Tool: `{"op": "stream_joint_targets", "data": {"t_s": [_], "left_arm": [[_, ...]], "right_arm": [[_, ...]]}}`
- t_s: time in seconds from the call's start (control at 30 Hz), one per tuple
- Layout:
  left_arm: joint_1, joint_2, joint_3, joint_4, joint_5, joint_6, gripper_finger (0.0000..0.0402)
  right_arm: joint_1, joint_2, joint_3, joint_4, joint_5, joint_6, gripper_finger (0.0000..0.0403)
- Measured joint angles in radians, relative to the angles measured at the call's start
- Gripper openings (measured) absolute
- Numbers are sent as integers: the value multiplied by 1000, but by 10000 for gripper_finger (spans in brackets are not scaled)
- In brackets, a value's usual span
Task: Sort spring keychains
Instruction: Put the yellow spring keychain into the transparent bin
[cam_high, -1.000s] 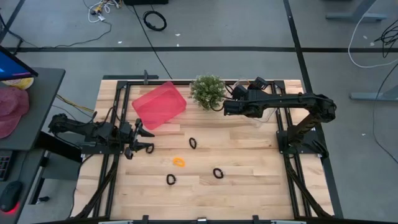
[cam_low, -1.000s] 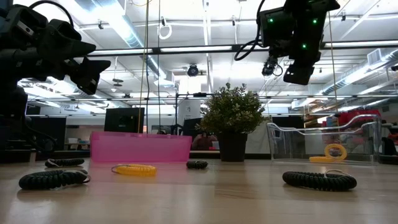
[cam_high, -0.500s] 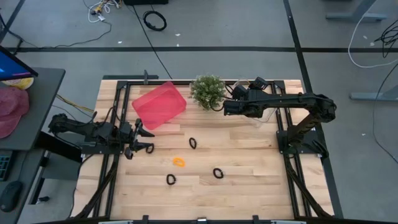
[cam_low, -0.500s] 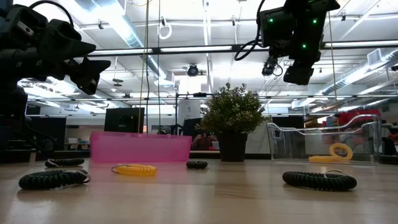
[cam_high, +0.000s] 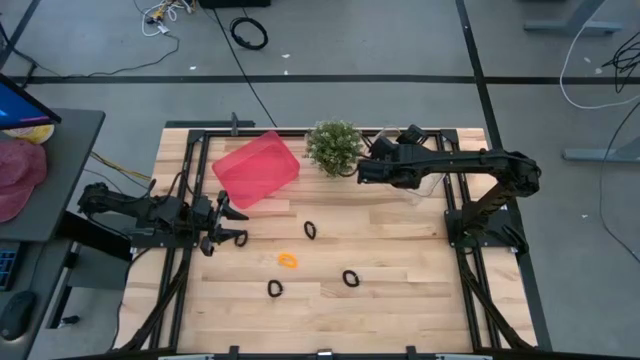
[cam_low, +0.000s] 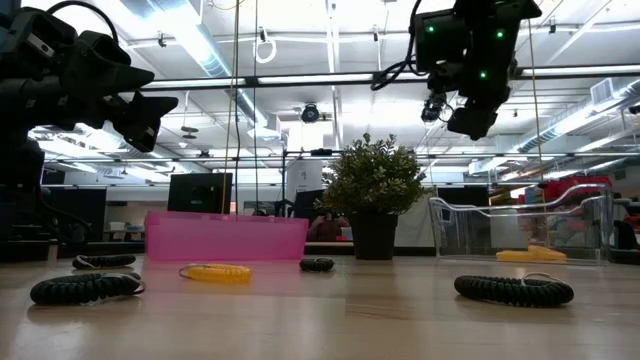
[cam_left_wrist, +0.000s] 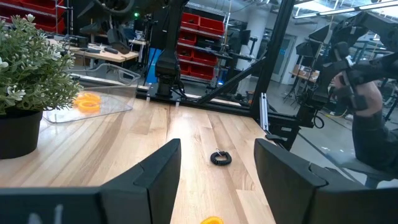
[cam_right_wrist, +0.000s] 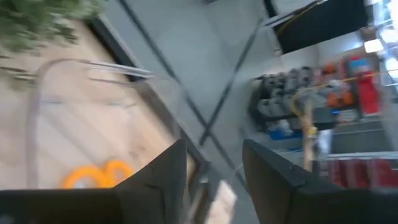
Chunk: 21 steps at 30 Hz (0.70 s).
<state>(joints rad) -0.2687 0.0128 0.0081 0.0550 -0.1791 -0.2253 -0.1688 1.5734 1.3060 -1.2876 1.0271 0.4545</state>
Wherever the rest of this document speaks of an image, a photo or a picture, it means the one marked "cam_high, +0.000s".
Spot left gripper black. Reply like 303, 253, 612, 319
196, 190, 250, 258

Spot clear plastic bin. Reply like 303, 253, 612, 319
368, 124, 447, 207

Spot artificial green plant black pot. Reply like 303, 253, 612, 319
304, 119, 364, 178

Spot pink translucent plastic bin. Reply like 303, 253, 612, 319
210, 130, 302, 211

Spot black side desk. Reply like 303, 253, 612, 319
0, 108, 107, 244

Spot dark low desk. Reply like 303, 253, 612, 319
0, 238, 134, 360

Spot pink cap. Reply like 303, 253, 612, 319
0, 139, 49, 224

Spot grey table leg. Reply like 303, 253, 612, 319
561, 134, 640, 164
523, 0, 624, 37

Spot black keyboard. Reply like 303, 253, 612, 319
0, 248, 19, 292

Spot black computer mouse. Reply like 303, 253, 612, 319
0, 290, 38, 342

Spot monitor with blue screen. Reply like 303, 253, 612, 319
0, 73, 63, 132

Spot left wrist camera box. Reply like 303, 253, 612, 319
193, 196, 214, 218

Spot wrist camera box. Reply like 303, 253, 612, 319
193, 196, 214, 218
396, 123, 430, 150

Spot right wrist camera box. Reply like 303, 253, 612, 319
396, 123, 430, 150

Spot black aluminium table frame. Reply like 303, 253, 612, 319
112, 112, 554, 360

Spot yellow floor cable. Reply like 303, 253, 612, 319
89, 150, 152, 183

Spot long black floor cable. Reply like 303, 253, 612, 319
212, 7, 279, 129

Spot thin black floor cable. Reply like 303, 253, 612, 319
598, 99, 640, 265
0, 18, 182, 82

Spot coiled black cable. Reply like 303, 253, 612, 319
229, 15, 270, 52

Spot white floor cable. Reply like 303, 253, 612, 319
558, 21, 640, 111

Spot white cable bundle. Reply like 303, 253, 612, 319
140, 0, 194, 38

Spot tangled black cables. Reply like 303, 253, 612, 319
601, 30, 640, 95

